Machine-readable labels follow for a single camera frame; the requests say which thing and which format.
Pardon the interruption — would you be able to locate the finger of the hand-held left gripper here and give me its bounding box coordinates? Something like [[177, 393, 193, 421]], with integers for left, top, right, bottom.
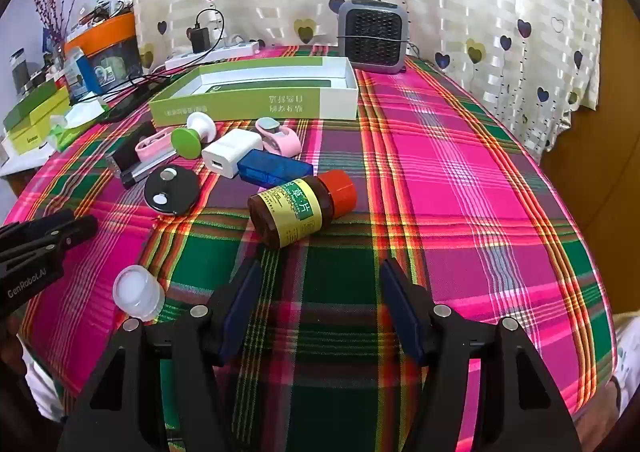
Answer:
[[0, 215, 99, 265], [0, 210, 77, 245]]

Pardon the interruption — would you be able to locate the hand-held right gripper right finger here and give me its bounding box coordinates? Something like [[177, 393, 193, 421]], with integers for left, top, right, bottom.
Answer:
[[378, 259, 583, 452]]

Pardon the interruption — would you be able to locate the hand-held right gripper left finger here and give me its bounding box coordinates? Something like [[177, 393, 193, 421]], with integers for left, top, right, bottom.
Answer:
[[57, 259, 264, 452]]

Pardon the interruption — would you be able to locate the white translucent jar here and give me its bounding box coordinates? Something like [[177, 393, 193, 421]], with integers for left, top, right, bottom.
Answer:
[[112, 265, 166, 322]]

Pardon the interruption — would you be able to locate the silver rectangular case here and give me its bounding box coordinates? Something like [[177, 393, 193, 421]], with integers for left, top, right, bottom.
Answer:
[[120, 159, 168, 189]]

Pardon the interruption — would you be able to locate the black flashlight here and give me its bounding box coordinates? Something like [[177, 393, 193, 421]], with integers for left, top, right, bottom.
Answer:
[[107, 121, 157, 172]]

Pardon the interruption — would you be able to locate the black round disc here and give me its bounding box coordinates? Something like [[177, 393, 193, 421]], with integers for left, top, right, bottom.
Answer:
[[144, 166, 201, 217]]

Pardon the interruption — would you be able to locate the brown medicine bottle red cap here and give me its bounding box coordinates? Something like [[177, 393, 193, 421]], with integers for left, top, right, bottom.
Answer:
[[248, 170, 357, 250]]

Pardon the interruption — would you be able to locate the blue translucent usb device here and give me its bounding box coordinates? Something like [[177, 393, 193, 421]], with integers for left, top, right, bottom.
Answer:
[[237, 149, 314, 188]]

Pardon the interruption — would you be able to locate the green and white spool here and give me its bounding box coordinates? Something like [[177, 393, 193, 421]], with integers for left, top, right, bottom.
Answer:
[[171, 112, 215, 158]]

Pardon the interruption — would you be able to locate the white usb charger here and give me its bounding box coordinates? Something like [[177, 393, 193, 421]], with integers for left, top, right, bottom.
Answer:
[[201, 129, 263, 178]]

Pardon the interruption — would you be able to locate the green cardboard box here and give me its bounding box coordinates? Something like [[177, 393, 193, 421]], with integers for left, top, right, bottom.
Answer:
[[148, 57, 359, 129]]

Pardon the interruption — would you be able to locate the yellow-green carton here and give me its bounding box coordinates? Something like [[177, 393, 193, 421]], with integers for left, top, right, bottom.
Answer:
[[7, 90, 71, 155]]

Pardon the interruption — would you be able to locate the green tissue pack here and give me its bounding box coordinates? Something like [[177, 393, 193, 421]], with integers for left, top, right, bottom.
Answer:
[[50, 100, 110, 153]]

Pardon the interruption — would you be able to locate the dark green carton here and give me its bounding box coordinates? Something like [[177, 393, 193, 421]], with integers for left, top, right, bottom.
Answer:
[[4, 82, 58, 130]]

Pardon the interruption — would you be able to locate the black phone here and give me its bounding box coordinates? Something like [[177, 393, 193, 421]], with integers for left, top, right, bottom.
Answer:
[[100, 82, 156, 125]]

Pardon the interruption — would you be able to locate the plaid tablecloth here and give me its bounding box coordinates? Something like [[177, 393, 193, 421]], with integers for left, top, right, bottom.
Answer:
[[0, 45, 616, 452]]

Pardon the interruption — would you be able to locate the glass jar black lid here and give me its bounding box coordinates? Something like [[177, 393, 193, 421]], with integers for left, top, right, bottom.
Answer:
[[11, 48, 32, 96]]

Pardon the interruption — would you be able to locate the blue carton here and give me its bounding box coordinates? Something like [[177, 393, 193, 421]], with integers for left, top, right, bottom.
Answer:
[[64, 46, 108, 100]]

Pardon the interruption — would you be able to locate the orange rimmed storage bin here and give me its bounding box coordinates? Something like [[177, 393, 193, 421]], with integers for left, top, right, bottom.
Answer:
[[64, 12, 143, 83]]

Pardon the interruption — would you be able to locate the white power strip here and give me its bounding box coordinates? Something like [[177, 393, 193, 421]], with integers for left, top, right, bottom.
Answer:
[[164, 40, 261, 70]]

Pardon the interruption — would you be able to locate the black power adapter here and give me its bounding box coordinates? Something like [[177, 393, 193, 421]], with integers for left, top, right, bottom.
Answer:
[[189, 26, 211, 54]]

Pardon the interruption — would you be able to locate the wooden cabinet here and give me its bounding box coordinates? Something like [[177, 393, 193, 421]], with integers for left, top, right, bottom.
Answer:
[[542, 0, 640, 318]]

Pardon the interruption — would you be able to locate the grey mini fan heater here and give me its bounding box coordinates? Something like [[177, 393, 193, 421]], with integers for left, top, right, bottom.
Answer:
[[337, 0, 412, 74]]

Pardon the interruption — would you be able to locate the black charging cable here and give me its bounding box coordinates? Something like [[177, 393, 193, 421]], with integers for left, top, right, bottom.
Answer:
[[97, 72, 176, 98]]

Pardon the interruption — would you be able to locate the black adapter cable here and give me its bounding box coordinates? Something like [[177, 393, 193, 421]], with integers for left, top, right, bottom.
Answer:
[[195, 7, 226, 53]]

